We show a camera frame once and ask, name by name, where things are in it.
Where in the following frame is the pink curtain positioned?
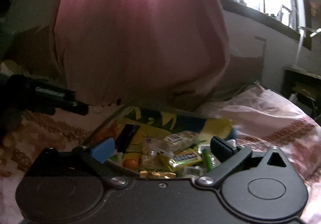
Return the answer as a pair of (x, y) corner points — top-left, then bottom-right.
(51, 0), (230, 109)

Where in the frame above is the clear packet with green snack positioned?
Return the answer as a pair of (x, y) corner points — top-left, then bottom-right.
(184, 145), (221, 177)

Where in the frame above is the colourful patterned snack tray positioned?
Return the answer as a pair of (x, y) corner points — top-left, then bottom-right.
(86, 107), (235, 177)

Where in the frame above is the white desk lamp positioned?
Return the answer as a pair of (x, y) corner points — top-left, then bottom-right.
(294, 25), (321, 67)

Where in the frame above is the yellow candy bar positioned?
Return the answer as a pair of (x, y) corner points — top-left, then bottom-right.
(159, 149), (202, 172)

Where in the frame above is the orange round fruit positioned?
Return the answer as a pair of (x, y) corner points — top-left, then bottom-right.
(122, 158), (139, 171)

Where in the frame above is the dark wooden desk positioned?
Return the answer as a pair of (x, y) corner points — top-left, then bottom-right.
(281, 66), (320, 120)

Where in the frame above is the pink floral bedspread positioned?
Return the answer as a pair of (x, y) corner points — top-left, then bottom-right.
(1, 84), (320, 223)

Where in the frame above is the gold foil snack packet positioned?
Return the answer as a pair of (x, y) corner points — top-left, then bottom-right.
(139, 171), (177, 179)

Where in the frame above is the clear wrapped cereal bar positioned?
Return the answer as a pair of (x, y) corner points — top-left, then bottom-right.
(151, 131), (199, 158)

